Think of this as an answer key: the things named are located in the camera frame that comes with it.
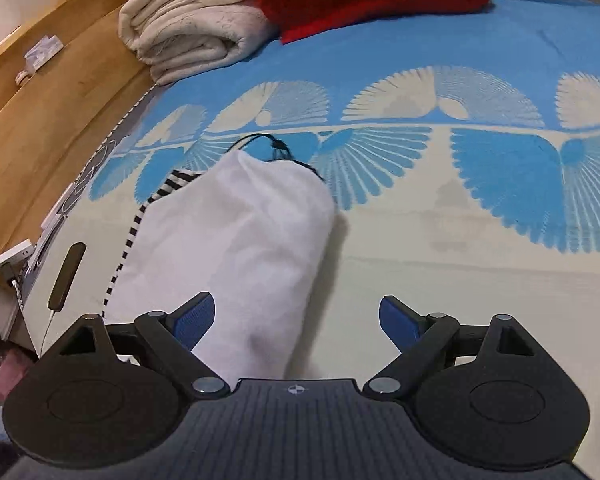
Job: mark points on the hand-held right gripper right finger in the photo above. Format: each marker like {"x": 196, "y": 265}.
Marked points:
{"x": 397, "y": 322}

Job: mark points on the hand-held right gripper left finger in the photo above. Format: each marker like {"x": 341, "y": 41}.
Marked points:
{"x": 195, "y": 322}

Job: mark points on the striped and white small garment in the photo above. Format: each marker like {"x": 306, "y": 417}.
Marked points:
{"x": 230, "y": 250}

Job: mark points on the blue printed bed mat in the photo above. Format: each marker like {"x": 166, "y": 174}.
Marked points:
{"x": 430, "y": 235}

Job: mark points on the black smartphone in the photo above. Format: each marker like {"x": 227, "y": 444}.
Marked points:
{"x": 67, "y": 275}

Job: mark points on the white power strip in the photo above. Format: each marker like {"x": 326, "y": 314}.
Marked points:
{"x": 10, "y": 256}

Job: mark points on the wooden headboard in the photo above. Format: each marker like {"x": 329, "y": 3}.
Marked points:
{"x": 40, "y": 135}

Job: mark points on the cream folded blanket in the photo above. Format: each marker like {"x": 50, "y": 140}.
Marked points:
{"x": 190, "y": 25}

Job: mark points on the tissue pack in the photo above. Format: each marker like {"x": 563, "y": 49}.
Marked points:
{"x": 44, "y": 51}

